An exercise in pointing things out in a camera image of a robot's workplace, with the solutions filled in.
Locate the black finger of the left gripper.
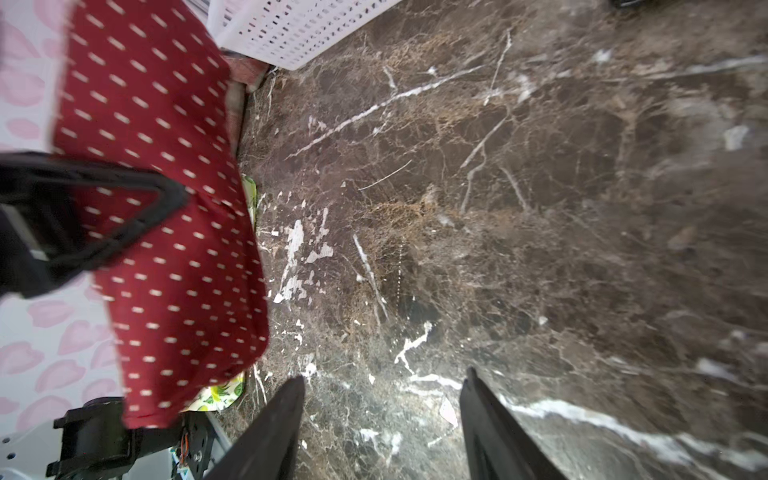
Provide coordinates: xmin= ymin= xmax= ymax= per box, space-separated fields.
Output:
xmin=1 ymin=151 xmax=189 ymax=298

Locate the white plastic basket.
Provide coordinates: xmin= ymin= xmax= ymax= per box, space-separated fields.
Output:
xmin=206 ymin=0 xmax=399 ymax=71

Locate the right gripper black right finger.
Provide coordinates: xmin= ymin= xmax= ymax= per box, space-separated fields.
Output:
xmin=459 ymin=367 xmax=566 ymax=480

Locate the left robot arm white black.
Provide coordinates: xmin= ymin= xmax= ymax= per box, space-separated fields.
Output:
xmin=1 ymin=152 xmax=188 ymax=479

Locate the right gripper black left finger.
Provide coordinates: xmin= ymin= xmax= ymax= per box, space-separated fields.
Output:
xmin=204 ymin=375 xmax=306 ymax=480

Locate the red polka dot skirt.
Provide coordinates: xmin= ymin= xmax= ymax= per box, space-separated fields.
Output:
xmin=54 ymin=1 xmax=269 ymax=429

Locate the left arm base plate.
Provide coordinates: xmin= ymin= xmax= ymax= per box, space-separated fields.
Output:
xmin=169 ymin=412 xmax=232 ymax=480

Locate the lemon print skirt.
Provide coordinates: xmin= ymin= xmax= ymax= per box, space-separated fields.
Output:
xmin=186 ymin=174 xmax=258 ymax=412

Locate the red plaid skirt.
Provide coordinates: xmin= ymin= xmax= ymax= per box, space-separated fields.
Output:
xmin=224 ymin=51 xmax=270 ymax=155

